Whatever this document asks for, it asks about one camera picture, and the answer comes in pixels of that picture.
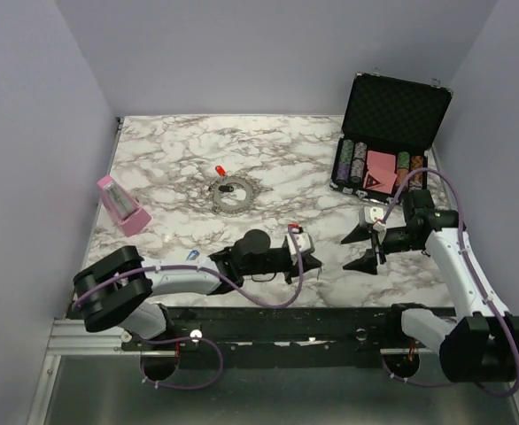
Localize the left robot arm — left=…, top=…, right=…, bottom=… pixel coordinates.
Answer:
left=73, top=226, right=322, bottom=350

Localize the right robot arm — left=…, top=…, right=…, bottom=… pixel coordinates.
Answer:
left=342, top=189, right=519, bottom=383

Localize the pink playing card deck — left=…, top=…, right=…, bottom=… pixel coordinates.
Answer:
left=363, top=151, right=397, bottom=195

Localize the black key fob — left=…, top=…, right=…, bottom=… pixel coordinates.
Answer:
left=217, top=185, right=235, bottom=193

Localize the red key tag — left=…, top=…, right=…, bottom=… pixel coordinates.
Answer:
left=215, top=166, right=227, bottom=176

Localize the black poker chip case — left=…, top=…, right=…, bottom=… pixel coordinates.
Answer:
left=329, top=73, right=453, bottom=204

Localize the pink metronome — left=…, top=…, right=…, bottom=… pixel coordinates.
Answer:
left=97, top=175, right=151, bottom=237

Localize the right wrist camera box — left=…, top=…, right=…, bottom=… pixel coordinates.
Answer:
left=359, top=205, right=386, bottom=233

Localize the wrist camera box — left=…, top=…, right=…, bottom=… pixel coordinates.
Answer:
left=285, top=227, right=315, bottom=259
left=359, top=205, right=386, bottom=233

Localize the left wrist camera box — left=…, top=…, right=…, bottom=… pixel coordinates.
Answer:
left=285, top=227, right=315, bottom=259

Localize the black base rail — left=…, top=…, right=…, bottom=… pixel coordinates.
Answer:
left=121, top=307, right=424, bottom=379

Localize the metal key ring disc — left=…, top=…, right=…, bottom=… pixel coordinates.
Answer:
left=208, top=175, right=262, bottom=215

